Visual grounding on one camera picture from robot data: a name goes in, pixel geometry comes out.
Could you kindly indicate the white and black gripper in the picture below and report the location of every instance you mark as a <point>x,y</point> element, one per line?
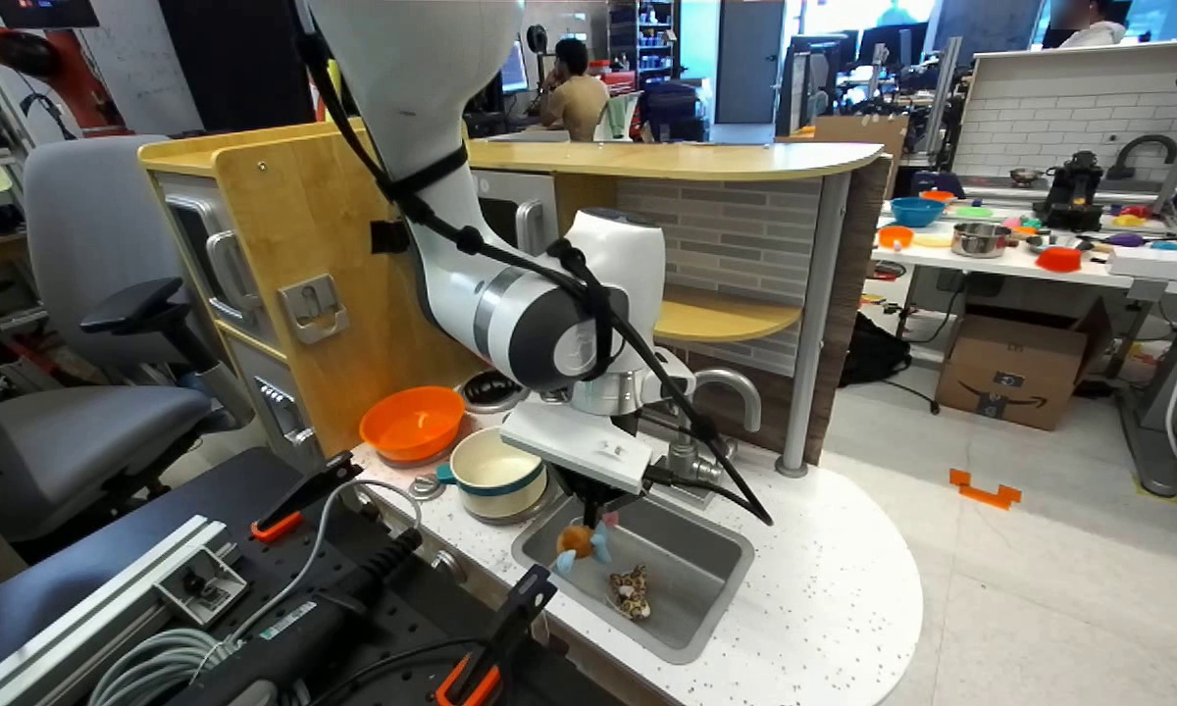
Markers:
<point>580,444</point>

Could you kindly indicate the blue and brown plush toy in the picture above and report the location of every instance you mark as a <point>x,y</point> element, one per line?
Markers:
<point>580,542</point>

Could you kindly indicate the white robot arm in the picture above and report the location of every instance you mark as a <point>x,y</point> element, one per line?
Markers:
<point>572,324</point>

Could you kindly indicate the gold crumpled object in sink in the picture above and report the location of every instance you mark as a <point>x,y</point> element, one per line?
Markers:
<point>634,596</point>

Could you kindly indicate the grey toy sink basin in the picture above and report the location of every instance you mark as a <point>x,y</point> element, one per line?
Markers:
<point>688,568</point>

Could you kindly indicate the orange plastic bowl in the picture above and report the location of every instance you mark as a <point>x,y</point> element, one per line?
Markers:
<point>412,426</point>

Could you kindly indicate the grey toy faucet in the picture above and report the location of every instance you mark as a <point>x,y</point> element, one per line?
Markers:
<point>729,393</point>

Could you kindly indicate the wooden toy kitchen cabinet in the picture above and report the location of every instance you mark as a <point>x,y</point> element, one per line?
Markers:
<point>263,175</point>

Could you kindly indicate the person in yellow shirt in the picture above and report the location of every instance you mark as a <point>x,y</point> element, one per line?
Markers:
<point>572,94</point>

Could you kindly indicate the cardboard box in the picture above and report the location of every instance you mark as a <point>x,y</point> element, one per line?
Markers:
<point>1016,371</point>

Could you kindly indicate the grey office chair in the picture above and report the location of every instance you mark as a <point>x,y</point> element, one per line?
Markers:
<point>115,297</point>

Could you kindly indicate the white work table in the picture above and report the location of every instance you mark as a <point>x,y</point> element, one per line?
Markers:
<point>1137,264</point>

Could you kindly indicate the cream pot with teal handle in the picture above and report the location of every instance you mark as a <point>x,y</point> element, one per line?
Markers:
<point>493,474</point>

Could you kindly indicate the black clamp with orange handle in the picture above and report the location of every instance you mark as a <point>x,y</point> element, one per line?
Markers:
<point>290,507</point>

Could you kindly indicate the orange floor bracket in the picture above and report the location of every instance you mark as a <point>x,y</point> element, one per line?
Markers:
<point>984,494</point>

